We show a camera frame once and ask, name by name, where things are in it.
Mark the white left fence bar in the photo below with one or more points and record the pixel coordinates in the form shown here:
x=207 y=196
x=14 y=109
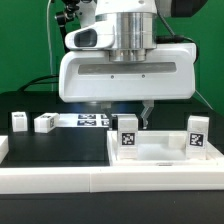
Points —
x=4 y=148

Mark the white sheet with tags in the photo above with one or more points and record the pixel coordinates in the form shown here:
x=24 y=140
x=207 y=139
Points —
x=94 y=120

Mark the white front fence bar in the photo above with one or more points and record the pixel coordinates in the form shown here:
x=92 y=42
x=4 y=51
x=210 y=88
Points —
x=109 y=179

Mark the white square table top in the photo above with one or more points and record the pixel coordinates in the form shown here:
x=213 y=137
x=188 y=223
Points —
x=161 y=148

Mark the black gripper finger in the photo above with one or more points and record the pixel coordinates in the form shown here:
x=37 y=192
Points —
x=147 y=109
x=109 y=115

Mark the white fence bar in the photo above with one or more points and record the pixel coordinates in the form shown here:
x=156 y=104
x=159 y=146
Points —
x=4 y=148
x=109 y=179

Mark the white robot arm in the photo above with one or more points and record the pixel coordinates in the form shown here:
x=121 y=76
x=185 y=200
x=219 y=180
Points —
x=116 y=55

